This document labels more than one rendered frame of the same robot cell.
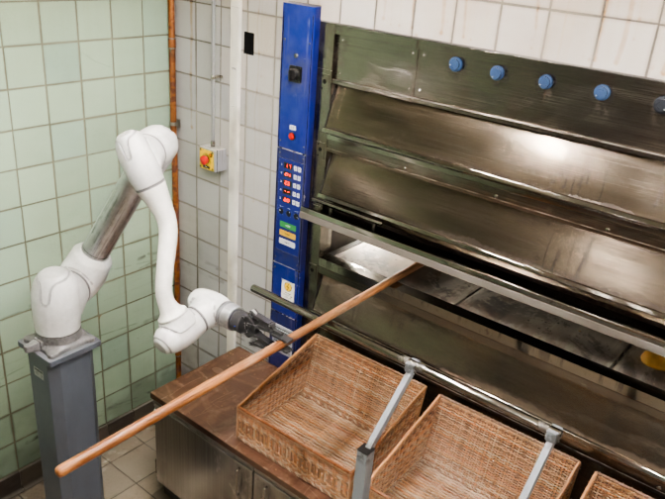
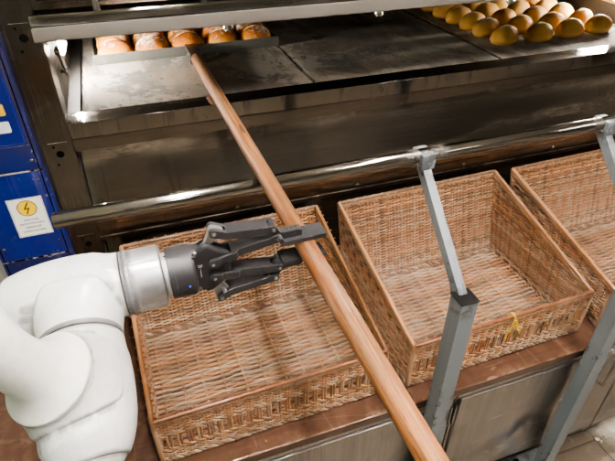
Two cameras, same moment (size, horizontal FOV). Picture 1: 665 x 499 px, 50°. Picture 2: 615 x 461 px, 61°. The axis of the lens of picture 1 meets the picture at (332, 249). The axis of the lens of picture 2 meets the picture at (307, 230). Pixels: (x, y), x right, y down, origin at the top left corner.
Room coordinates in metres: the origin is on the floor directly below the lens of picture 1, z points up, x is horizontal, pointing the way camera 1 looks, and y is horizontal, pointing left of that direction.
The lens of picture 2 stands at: (1.62, 0.65, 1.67)
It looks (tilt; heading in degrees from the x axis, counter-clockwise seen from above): 36 degrees down; 303
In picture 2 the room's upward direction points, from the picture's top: straight up
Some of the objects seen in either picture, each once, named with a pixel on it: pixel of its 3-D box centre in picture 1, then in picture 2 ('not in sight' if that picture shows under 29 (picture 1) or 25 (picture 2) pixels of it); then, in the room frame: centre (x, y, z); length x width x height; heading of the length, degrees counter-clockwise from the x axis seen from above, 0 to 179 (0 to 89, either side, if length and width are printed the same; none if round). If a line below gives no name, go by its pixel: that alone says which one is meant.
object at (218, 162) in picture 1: (212, 157); not in sight; (2.99, 0.55, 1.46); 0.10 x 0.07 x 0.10; 53
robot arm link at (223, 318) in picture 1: (231, 316); (146, 278); (2.10, 0.32, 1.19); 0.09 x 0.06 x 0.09; 144
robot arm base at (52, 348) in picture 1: (53, 336); not in sight; (2.15, 0.96, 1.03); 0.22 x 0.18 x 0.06; 144
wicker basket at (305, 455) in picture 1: (331, 412); (249, 316); (2.25, -0.04, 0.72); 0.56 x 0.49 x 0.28; 54
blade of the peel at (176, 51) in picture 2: not in sight; (180, 33); (2.90, -0.56, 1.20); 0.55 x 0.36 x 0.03; 54
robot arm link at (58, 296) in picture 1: (56, 298); not in sight; (2.18, 0.95, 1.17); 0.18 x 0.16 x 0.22; 175
